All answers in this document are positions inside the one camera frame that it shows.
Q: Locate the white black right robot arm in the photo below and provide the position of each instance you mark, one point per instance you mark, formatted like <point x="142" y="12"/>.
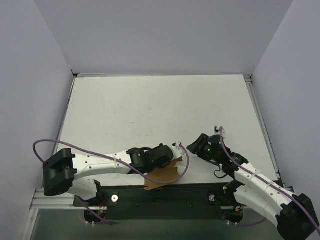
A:
<point x="293" y="215"/>

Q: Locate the brown paper box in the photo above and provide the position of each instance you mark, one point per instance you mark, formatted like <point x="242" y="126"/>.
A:
<point x="166" y="174"/>

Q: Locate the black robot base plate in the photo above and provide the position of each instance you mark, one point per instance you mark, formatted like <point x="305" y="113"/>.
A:
<point x="203" y="201"/>

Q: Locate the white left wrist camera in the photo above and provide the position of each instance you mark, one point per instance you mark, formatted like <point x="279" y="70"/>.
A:
<point x="177" y="150"/>

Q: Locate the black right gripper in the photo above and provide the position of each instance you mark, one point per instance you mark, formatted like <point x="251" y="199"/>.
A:
<point x="200" y="145"/>

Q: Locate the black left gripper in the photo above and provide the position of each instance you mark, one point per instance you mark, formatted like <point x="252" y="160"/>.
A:
<point x="164" y="153"/>

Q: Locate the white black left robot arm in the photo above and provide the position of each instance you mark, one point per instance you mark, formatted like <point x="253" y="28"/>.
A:
<point x="66" y="172"/>

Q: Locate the aluminium table edge rail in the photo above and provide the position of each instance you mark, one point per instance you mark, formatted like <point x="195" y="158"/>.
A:
<point x="249" y="84"/>

